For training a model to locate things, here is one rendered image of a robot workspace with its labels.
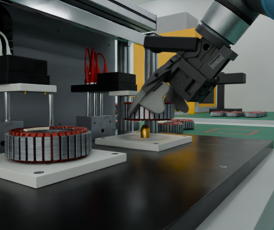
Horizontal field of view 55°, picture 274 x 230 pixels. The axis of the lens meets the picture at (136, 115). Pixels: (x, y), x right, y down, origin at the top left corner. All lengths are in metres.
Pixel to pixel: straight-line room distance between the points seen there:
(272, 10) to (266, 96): 5.24
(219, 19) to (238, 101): 5.26
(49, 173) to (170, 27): 4.39
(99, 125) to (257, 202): 0.41
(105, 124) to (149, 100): 0.19
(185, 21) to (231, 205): 4.28
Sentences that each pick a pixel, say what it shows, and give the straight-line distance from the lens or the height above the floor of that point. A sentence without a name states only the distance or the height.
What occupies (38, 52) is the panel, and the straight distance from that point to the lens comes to 0.69.
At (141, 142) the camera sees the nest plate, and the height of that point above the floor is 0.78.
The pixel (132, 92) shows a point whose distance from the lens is 0.56.
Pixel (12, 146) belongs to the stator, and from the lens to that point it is 0.35.
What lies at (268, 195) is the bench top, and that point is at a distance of 0.36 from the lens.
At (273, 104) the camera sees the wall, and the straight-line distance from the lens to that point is 5.60.
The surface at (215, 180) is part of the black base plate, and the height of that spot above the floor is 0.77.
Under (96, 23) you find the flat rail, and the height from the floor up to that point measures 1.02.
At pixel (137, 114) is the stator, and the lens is 0.50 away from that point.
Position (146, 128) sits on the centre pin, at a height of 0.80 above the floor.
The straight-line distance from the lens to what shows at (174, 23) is 4.60.
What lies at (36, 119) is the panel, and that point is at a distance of 0.67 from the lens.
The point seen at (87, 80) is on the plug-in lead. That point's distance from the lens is 0.64.
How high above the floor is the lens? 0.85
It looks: 3 degrees down
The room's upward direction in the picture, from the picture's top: straight up
